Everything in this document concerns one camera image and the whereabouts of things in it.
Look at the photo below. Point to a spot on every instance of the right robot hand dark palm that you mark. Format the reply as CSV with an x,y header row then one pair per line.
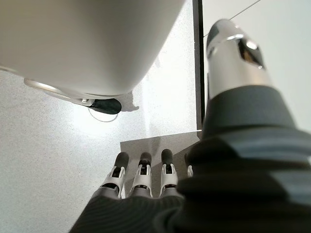
x,y
230,189

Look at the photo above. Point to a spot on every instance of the dark cabinet toe kick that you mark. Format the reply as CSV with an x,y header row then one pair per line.
x,y
198,60

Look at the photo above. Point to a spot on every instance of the right robot foot dark toe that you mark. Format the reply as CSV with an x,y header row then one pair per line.
x,y
108,107

